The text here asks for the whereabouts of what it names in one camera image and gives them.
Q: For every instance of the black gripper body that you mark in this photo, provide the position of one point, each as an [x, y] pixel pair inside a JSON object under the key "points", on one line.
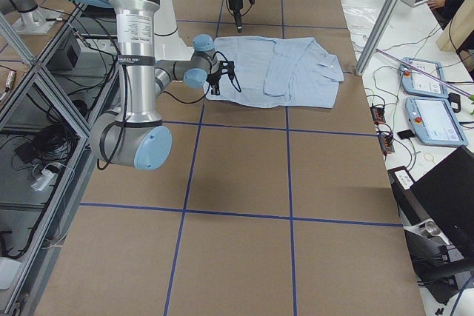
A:
{"points": [[213, 79], [235, 4]]}

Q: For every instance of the light blue button shirt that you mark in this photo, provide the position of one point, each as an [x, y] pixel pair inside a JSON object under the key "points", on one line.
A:
{"points": [[272, 72]]}

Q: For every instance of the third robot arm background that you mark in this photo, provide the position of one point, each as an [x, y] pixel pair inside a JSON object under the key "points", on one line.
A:
{"points": [[33, 20]]}

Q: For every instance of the orange circuit board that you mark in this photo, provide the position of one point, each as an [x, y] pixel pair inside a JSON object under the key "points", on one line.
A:
{"points": [[377, 114]]}

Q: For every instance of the upper blue teach pendant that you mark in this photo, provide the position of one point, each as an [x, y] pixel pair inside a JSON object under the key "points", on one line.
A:
{"points": [[416, 83]]}

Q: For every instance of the blue teach pendant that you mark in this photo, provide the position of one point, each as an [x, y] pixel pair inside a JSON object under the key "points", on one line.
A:
{"points": [[416, 83], [434, 122]]}

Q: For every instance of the white power strip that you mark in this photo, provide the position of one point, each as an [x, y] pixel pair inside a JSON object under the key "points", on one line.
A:
{"points": [[43, 180]]}

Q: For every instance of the lower blue teach pendant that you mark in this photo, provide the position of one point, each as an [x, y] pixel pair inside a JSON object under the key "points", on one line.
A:
{"points": [[434, 122]]}

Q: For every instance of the reach grabber stick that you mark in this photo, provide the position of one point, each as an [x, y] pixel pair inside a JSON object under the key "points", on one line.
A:
{"points": [[415, 69]]}

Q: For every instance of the black monitor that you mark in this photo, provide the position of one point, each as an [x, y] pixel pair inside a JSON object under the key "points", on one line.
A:
{"points": [[444, 194]]}

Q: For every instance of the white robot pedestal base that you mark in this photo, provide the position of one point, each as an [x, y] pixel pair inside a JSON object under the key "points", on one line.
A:
{"points": [[168, 44]]}

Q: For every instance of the aluminium frame post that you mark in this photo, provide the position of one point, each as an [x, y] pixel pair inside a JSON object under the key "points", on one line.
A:
{"points": [[374, 38]]}

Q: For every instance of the aluminium frame rack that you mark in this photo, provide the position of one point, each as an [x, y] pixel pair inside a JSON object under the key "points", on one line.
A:
{"points": [[45, 123]]}

